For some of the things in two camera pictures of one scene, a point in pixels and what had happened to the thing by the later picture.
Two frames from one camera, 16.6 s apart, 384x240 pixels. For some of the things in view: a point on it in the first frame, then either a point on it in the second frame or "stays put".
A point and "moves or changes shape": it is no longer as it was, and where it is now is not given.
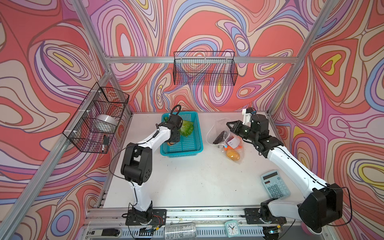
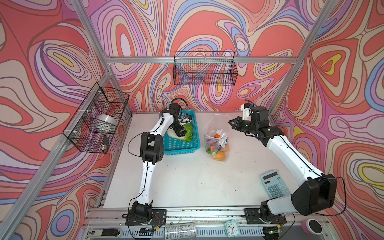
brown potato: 233,154 → 220,156
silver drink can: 180,231 stays put
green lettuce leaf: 186,128 moves or changes shape
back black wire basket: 205,68 stays put
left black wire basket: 93,127 stays put
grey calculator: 275,185 stays put
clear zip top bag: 232,146 moves or changes shape
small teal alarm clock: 232,228 stays put
